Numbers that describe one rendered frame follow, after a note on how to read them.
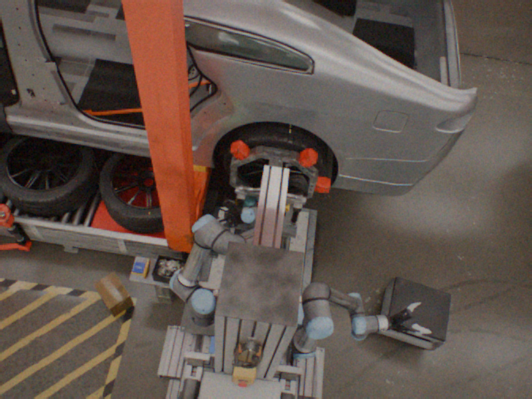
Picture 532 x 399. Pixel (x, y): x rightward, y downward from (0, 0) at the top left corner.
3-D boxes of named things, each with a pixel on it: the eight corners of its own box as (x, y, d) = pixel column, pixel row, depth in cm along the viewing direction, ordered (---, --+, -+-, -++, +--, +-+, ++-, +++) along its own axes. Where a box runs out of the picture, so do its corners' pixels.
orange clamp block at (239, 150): (250, 147, 299) (240, 139, 294) (248, 157, 295) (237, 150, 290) (241, 150, 303) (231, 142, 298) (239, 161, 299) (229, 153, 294)
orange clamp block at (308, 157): (307, 157, 301) (317, 152, 294) (305, 169, 297) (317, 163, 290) (298, 153, 297) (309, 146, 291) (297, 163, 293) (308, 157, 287)
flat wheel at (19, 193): (6, 226, 345) (-6, 210, 325) (5, 150, 376) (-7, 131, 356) (104, 208, 359) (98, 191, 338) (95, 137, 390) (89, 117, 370)
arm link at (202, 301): (203, 323, 258) (203, 315, 246) (185, 305, 261) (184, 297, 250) (220, 307, 263) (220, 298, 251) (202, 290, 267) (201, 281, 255)
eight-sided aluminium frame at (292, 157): (309, 202, 341) (324, 155, 294) (308, 210, 337) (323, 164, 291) (229, 188, 340) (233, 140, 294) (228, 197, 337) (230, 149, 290)
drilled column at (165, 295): (175, 290, 360) (170, 268, 324) (172, 304, 355) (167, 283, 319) (161, 289, 360) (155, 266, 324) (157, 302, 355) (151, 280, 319)
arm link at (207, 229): (184, 308, 257) (217, 236, 225) (164, 289, 261) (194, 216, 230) (199, 297, 266) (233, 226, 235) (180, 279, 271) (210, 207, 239)
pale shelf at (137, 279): (201, 267, 326) (201, 266, 323) (195, 292, 317) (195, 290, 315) (136, 257, 326) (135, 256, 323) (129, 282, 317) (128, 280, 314)
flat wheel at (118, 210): (191, 154, 389) (191, 136, 369) (200, 229, 357) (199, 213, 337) (104, 161, 379) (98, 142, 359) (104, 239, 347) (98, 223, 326)
